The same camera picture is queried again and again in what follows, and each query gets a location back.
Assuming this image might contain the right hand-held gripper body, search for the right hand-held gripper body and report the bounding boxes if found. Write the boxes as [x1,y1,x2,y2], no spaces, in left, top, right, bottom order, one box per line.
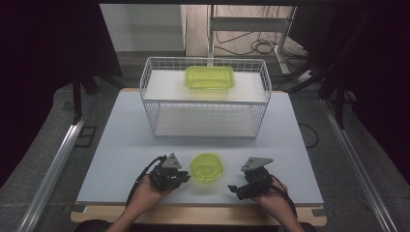
[240,157,275,198]

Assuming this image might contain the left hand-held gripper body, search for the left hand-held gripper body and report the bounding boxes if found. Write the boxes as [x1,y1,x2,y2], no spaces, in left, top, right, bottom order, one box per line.
[149,153,187,191]

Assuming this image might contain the round green plastic container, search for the round green plastic container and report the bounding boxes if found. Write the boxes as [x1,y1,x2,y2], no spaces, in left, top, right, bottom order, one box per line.
[189,152,225,185]

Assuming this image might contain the white wire basket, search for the white wire basket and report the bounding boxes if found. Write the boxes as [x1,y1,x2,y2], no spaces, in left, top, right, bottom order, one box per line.
[139,56,273,140]

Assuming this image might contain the rectangular green plastic container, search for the rectangular green plastic container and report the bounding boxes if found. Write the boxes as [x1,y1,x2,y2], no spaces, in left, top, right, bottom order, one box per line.
[184,65,236,92]

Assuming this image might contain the person's left hand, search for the person's left hand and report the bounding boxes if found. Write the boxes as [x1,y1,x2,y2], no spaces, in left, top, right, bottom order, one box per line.
[133,175,175,211]

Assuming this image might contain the person's right hand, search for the person's right hand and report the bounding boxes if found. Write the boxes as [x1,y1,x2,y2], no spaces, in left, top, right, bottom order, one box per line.
[254,186,297,224]

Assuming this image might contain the black metal stand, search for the black metal stand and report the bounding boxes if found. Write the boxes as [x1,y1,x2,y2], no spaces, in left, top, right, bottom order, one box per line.
[317,69,357,130]
[71,62,100,126]

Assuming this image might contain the white power strip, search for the white power strip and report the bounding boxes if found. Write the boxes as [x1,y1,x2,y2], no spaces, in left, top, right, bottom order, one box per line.
[295,68,314,84]

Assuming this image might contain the dark curtain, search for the dark curtain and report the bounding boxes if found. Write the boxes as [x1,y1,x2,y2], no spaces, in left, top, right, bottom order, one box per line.
[288,3,410,185]
[0,0,123,189]

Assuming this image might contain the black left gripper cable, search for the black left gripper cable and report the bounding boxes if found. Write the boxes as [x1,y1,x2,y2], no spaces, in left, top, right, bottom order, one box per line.
[125,156,168,207]

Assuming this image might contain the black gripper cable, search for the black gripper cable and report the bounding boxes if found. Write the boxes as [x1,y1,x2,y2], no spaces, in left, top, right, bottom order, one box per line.
[270,174,298,218]
[125,156,168,207]

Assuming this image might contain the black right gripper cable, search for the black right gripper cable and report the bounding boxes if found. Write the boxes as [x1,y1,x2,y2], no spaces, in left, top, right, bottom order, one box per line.
[270,174,298,218]

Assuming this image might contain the black looped floor cable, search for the black looped floor cable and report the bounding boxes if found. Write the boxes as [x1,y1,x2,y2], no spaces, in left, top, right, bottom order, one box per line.
[298,122,320,150]

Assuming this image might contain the aluminium rail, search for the aluminium rail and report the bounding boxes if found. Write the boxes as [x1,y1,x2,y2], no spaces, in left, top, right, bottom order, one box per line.
[15,96,95,232]
[320,98,399,232]

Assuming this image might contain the black floor cables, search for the black floor cables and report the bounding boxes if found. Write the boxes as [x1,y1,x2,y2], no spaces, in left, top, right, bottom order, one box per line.
[214,30,308,60]

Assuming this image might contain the white metal desk frame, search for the white metal desk frame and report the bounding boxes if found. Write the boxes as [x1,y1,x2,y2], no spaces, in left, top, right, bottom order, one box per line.
[207,4,298,76]

